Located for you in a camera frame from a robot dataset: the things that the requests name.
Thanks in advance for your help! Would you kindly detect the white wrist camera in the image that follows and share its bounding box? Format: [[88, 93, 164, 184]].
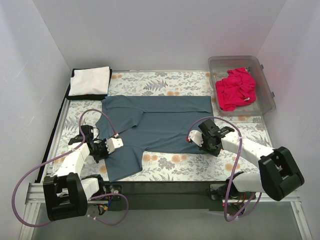
[[105, 137, 124, 154], [186, 130, 204, 147]]

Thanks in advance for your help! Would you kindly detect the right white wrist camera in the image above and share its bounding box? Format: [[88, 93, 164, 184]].
[[186, 130, 204, 147]]

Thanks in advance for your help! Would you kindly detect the pink t shirt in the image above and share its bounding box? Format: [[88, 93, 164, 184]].
[[215, 67, 257, 112]]

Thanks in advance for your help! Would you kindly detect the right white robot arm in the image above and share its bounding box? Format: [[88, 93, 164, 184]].
[[188, 119, 305, 201]]

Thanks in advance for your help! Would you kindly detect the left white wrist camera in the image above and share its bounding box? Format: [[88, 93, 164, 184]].
[[105, 137, 124, 154]]

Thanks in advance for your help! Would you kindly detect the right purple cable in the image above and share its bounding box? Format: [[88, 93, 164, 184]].
[[186, 117, 262, 223]]

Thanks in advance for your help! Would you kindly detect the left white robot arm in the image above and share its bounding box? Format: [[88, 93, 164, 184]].
[[43, 125, 109, 221]]

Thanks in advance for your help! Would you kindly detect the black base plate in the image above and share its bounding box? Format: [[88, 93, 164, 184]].
[[104, 181, 227, 212]]

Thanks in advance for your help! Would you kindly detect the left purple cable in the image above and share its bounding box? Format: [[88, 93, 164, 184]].
[[11, 109, 130, 228]]

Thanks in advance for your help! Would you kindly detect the purple cable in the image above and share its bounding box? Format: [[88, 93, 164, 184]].
[[11, 109, 130, 228], [186, 117, 262, 223]]

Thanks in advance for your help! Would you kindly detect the clear plastic bin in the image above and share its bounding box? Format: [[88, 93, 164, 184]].
[[208, 55, 276, 117]]

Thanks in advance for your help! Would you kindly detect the blue-grey t shirt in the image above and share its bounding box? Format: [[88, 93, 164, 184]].
[[95, 95, 213, 182]]

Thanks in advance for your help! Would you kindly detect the folded white t shirt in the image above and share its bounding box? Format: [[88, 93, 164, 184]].
[[67, 66, 111, 96]]

